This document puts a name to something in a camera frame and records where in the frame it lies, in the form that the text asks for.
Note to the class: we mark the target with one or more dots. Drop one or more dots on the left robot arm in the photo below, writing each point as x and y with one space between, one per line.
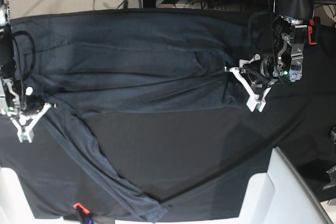
292 27

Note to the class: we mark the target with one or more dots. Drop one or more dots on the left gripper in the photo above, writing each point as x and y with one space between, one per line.
255 74

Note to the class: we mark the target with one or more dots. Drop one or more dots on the black red clamp front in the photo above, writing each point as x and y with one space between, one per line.
83 214

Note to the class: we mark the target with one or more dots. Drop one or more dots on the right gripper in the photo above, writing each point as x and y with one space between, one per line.
23 107

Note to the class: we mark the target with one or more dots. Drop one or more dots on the dark grey T-shirt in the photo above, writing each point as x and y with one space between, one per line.
98 63

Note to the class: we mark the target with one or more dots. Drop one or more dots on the white bin left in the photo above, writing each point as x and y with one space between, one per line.
14 205

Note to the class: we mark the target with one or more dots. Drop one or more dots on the white bin right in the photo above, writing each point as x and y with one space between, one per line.
280 195

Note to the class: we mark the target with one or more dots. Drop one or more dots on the black red clamp right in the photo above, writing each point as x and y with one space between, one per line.
313 26

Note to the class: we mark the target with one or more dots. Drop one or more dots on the black red clamp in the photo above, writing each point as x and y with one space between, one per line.
83 214
313 26

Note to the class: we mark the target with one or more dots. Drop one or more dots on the white bin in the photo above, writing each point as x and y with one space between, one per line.
14 205
280 195

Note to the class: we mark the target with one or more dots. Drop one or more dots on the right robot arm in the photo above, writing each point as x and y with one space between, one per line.
10 60

